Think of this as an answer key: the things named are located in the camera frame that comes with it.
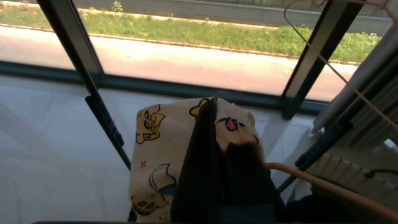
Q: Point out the cream printed garment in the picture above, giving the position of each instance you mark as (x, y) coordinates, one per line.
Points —
(161, 149)

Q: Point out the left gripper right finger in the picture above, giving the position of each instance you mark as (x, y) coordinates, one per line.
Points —
(248, 193)

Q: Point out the white laundry basket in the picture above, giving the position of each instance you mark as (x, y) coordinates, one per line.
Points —
(335, 171)

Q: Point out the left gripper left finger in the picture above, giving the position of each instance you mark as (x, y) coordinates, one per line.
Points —
(199, 186)

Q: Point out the pink clothes hanger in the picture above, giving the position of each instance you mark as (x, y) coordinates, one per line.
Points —
(326, 185)
(342, 77)

